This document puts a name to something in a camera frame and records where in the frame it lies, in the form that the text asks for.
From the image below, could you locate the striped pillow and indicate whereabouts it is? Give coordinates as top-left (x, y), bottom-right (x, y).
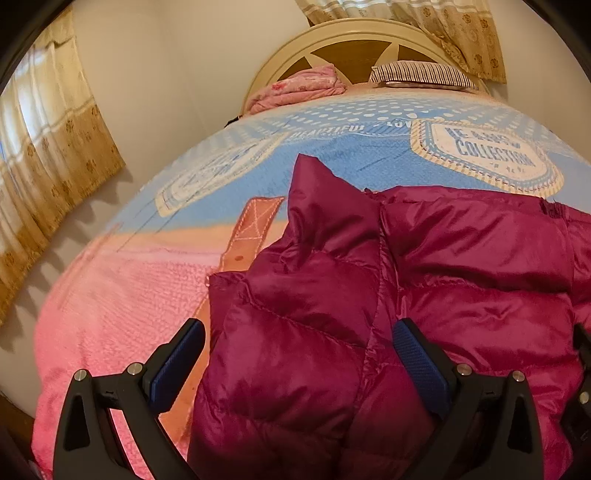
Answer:
top-left (369, 60), bottom-right (481, 92)

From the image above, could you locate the folded pink quilt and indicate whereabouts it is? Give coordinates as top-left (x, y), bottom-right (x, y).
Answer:
top-left (247, 65), bottom-right (348, 114)

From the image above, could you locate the magenta puffer jacket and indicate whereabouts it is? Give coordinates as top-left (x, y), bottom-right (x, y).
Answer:
top-left (188, 153), bottom-right (591, 480)

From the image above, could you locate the dark brown bed frame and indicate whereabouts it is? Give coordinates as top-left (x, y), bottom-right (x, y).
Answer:
top-left (0, 392), bottom-right (51, 480)

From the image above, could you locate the long beige floral curtain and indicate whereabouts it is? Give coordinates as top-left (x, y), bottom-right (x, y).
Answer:
top-left (406, 0), bottom-right (508, 84)

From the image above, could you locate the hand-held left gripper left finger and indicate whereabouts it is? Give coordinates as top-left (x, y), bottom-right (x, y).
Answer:
top-left (53, 318), bottom-right (206, 480)

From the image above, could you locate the pink and blue printed blanket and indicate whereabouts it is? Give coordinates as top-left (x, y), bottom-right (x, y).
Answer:
top-left (30, 88), bottom-right (591, 480)

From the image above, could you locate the cream arched bed headboard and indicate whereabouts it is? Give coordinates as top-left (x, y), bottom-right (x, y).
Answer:
top-left (241, 18), bottom-right (490, 116)

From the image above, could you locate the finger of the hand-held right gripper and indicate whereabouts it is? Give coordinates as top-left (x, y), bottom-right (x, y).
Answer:
top-left (573, 322), bottom-right (591, 370)

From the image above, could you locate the short beige floral curtain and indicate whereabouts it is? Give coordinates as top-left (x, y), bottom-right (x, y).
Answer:
top-left (295, 0), bottom-right (411, 26)

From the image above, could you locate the wide beige floral curtain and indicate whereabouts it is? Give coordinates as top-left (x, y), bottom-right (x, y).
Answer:
top-left (0, 7), bottom-right (126, 324)

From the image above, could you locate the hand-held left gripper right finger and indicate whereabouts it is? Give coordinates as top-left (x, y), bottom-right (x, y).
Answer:
top-left (392, 318), bottom-right (546, 480)

